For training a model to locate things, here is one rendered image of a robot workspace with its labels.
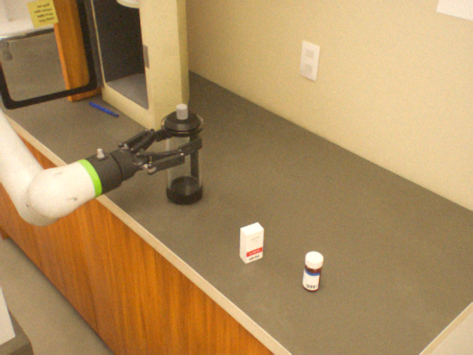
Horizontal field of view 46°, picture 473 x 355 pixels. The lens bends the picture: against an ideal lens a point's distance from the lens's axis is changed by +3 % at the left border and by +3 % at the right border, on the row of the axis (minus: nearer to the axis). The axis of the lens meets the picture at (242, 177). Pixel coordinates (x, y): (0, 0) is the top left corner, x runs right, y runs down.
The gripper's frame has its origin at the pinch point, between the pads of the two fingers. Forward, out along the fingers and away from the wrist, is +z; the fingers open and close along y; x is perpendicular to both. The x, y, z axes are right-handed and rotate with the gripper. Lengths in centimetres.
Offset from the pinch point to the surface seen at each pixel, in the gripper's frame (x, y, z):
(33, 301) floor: 113, 84, -23
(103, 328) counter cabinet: 94, 35, -15
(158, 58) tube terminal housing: -6.2, 32.3, 16.5
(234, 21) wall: -5, 43, 57
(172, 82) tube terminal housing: 2.7, 32.2, 20.9
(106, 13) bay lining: -12, 61, 18
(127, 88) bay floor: 11, 53, 17
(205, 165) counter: 18.7, 7.8, 13.9
